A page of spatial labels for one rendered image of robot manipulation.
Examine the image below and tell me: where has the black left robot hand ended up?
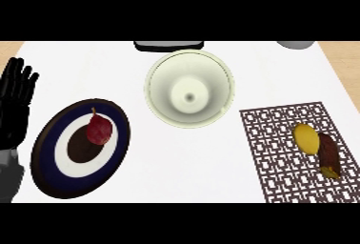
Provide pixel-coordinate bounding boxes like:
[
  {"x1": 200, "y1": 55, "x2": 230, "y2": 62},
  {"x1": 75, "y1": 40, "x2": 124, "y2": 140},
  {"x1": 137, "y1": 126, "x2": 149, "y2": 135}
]
[{"x1": 0, "y1": 56, "x2": 41, "y2": 152}]

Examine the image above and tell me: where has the pale green bowl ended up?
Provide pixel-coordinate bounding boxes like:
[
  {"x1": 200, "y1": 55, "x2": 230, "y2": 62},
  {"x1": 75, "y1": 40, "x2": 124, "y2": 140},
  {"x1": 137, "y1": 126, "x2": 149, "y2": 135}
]
[{"x1": 143, "y1": 49, "x2": 236, "y2": 130}]

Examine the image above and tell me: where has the brown lattice placemat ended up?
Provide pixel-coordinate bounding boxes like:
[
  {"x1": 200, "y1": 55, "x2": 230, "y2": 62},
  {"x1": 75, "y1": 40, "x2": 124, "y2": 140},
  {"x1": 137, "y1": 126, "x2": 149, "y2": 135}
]
[{"x1": 237, "y1": 101, "x2": 360, "y2": 204}]

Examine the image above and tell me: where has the yellow lemon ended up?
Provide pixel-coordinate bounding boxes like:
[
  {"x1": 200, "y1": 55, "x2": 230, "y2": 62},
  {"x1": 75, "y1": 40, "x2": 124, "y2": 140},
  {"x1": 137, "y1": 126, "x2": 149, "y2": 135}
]
[{"x1": 292, "y1": 123, "x2": 321, "y2": 156}]

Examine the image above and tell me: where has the red pear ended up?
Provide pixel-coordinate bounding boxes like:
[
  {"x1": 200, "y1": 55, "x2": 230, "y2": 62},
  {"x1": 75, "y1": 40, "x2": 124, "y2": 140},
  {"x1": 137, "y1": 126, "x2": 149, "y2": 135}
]
[{"x1": 85, "y1": 107, "x2": 113, "y2": 147}]

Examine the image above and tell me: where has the blue and white plate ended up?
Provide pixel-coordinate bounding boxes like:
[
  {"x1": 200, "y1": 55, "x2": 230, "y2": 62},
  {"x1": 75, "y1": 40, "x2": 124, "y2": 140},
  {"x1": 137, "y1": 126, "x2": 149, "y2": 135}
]
[{"x1": 29, "y1": 98, "x2": 133, "y2": 200}]

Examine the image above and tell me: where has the black and grey appliance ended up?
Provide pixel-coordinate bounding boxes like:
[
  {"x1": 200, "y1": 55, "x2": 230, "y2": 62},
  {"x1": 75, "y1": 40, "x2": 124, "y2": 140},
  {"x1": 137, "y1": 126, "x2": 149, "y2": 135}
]
[{"x1": 133, "y1": 40, "x2": 206, "y2": 53}]

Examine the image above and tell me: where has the grey round object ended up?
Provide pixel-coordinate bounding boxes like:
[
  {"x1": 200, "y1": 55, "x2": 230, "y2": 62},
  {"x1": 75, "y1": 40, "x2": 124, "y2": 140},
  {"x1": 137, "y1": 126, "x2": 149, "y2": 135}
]
[{"x1": 276, "y1": 40, "x2": 315, "y2": 51}]

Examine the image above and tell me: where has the brown and yellow fruit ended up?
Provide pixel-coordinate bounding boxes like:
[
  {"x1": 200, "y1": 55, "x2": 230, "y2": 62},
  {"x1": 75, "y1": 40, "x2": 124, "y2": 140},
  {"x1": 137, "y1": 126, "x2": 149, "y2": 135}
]
[{"x1": 315, "y1": 132, "x2": 344, "y2": 180}]

